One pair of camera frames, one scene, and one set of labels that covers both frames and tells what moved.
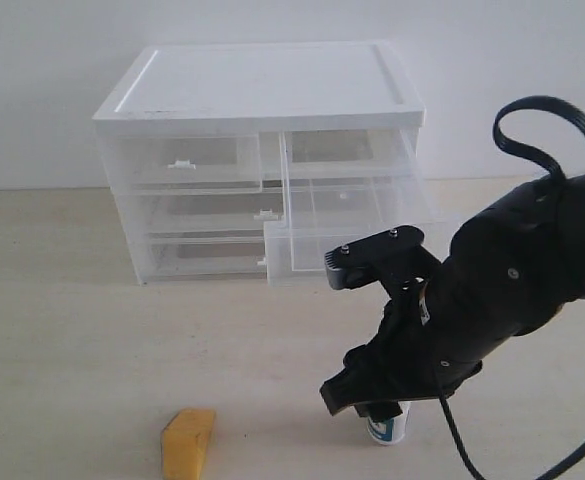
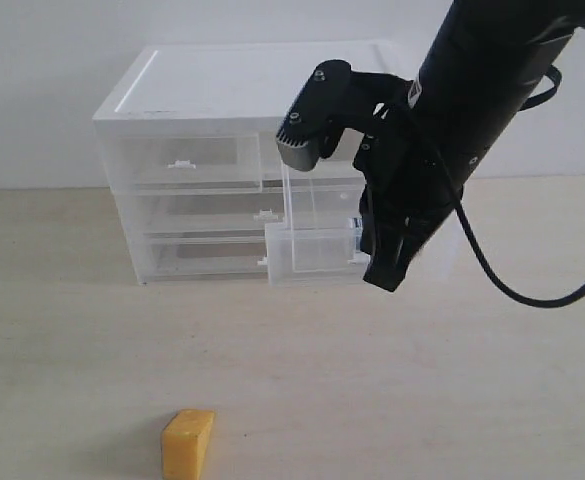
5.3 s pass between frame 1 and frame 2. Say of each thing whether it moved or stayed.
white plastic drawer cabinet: stayed
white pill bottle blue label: moved
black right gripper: moved
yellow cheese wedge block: stayed
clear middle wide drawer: stayed
